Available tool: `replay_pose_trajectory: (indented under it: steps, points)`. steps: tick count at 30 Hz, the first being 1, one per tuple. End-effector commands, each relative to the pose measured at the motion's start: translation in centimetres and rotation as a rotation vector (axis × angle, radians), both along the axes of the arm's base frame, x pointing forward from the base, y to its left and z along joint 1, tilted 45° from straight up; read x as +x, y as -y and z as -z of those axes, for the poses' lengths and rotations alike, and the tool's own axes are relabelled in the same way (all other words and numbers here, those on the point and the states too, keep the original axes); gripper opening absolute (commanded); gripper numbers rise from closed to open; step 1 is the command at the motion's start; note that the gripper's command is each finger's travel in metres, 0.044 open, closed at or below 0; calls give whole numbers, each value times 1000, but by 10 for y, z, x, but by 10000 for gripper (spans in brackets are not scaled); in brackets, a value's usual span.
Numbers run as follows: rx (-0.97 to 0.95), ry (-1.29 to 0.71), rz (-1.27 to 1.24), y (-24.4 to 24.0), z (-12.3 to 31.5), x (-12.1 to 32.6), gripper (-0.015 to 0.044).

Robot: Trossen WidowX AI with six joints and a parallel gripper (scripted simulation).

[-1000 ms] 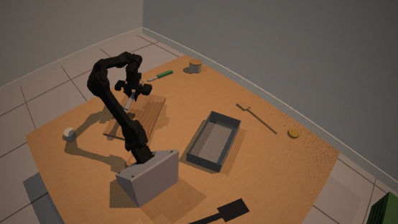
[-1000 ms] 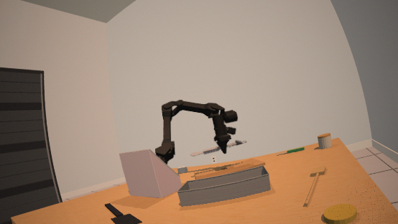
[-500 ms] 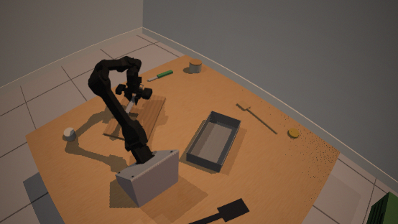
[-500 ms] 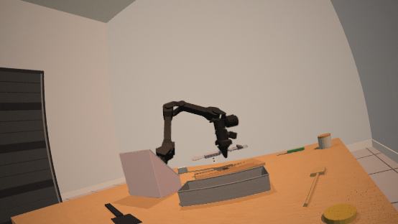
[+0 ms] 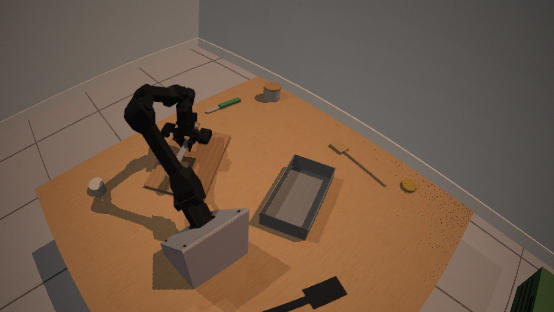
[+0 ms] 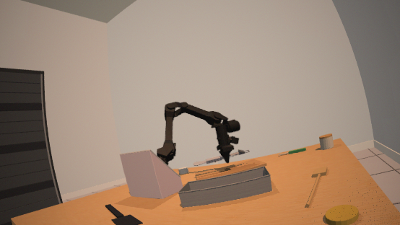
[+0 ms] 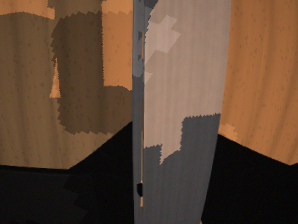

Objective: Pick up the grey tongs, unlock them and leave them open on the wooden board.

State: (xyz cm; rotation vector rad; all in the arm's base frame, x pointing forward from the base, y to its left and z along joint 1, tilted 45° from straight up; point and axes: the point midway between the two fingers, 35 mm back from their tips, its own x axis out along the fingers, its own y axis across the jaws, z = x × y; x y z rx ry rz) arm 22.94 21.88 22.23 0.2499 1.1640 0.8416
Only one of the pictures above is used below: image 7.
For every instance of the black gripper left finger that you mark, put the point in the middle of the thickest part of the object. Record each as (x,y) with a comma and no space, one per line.
(97,190)

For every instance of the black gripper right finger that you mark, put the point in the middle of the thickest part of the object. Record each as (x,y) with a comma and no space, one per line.
(246,187)

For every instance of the brown wooden board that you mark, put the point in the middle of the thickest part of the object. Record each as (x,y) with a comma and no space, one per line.
(66,79)

